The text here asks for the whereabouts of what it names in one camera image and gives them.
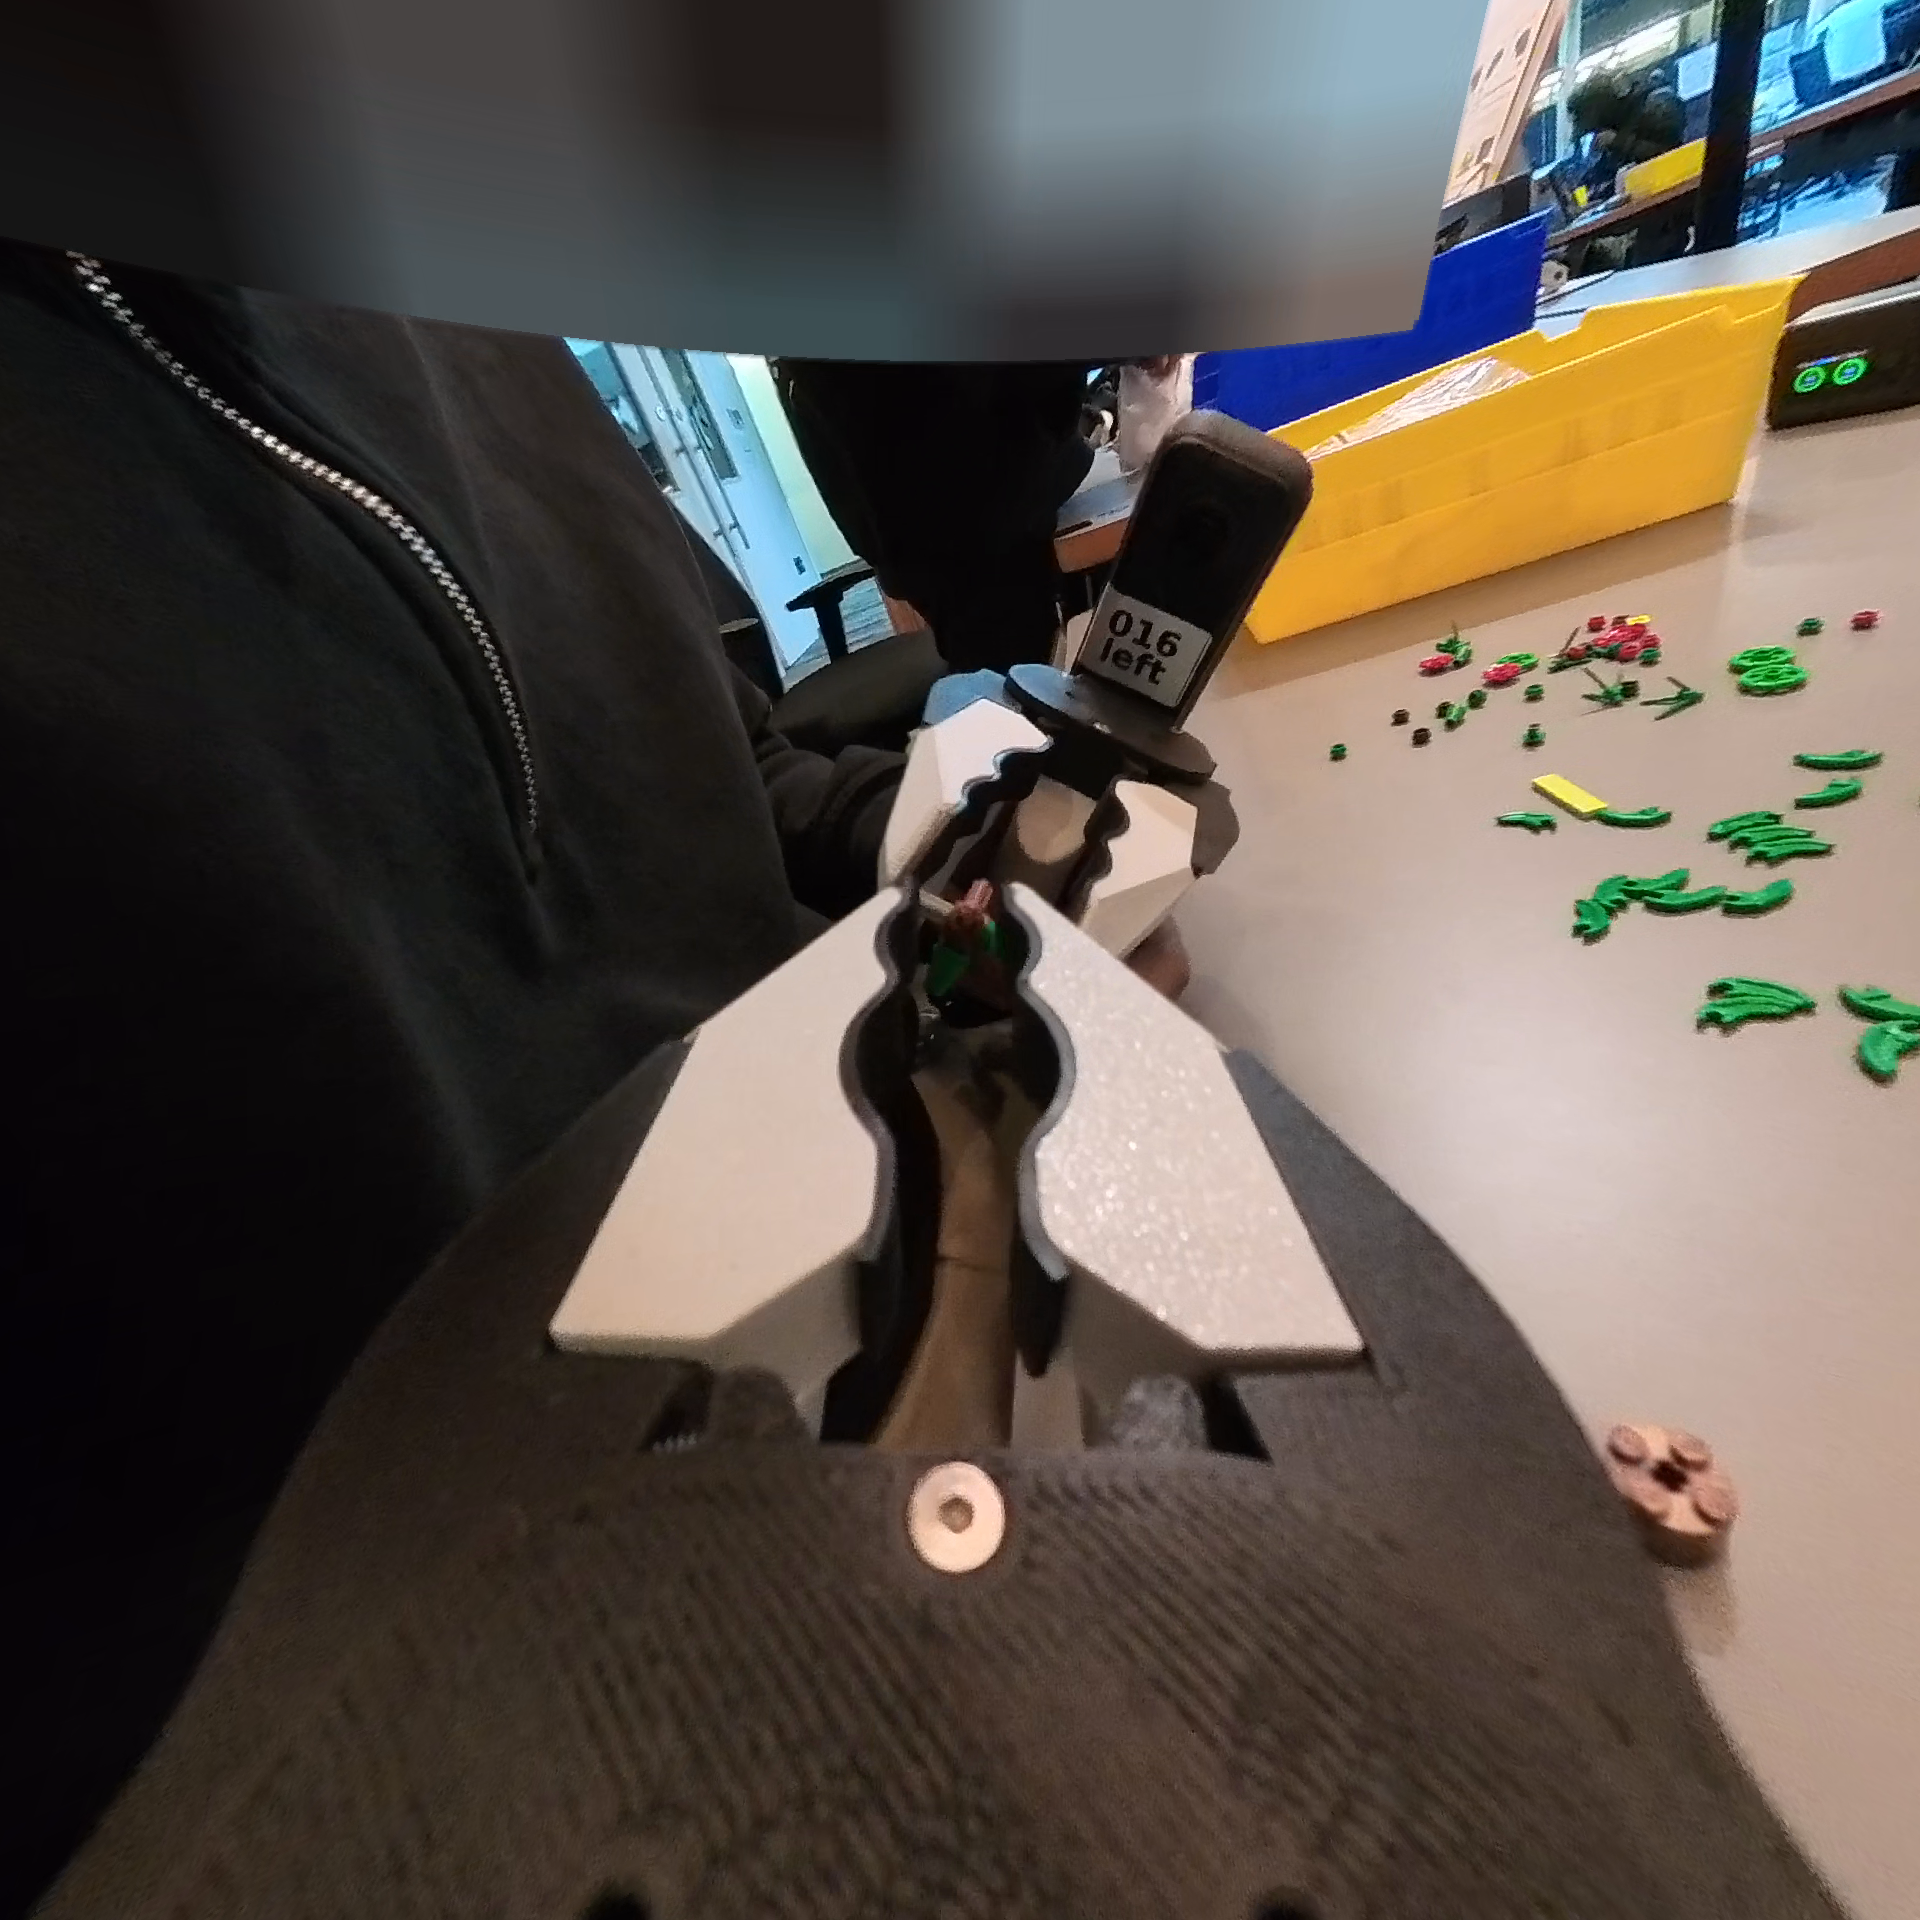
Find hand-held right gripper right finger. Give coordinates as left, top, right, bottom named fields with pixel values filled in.
left=998, top=880, right=1368, bottom=1452

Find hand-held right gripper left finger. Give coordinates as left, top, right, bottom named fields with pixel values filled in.
left=550, top=886, right=928, bottom=1421

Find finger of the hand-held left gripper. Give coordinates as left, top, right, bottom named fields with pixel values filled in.
left=875, top=704, right=1057, bottom=889
left=1024, top=771, right=1203, bottom=953

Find toy flower stem assembly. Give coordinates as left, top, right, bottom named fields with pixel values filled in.
left=917, top=880, right=1005, bottom=1036

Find blue plastic bin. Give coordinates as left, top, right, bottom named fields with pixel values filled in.
left=1196, top=206, right=1549, bottom=434

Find yellow plastic bin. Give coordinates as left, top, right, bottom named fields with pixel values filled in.
left=1244, top=279, right=1803, bottom=645

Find brown cardboard box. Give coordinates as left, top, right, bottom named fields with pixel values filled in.
left=1445, top=0, right=1578, bottom=199

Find brown round toy brick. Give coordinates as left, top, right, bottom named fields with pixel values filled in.
left=1605, top=1426, right=1746, bottom=1571

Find scattered green leaf pieces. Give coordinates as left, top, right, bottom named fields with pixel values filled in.
left=1492, top=741, right=1920, bottom=1083

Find black power bank green display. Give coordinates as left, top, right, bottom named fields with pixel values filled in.
left=1767, top=293, right=1920, bottom=434

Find group of pink round studs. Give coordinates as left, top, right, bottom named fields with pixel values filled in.
left=1582, top=611, right=1884, bottom=666

